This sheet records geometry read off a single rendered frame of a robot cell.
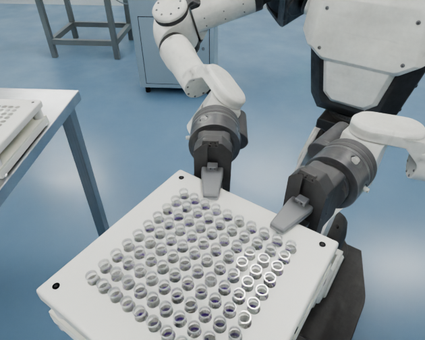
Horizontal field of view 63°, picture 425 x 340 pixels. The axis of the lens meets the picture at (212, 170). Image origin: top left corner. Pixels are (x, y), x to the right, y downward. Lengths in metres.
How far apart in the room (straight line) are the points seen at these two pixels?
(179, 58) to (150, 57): 2.14
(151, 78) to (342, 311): 2.23
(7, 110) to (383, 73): 0.89
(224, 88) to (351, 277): 1.07
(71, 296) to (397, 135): 0.49
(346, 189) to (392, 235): 1.48
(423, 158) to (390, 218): 1.47
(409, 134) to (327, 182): 0.18
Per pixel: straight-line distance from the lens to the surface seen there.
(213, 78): 0.66
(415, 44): 0.75
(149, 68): 2.92
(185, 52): 0.76
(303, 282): 0.40
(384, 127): 0.59
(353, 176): 0.51
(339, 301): 1.45
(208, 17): 0.85
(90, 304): 0.40
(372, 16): 0.75
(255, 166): 2.18
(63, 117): 1.13
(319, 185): 0.44
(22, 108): 1.02
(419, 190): 2.33
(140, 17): 2.80
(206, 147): 0.49
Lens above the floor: 1.36
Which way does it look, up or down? 40 degrees down
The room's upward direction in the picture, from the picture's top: straight up
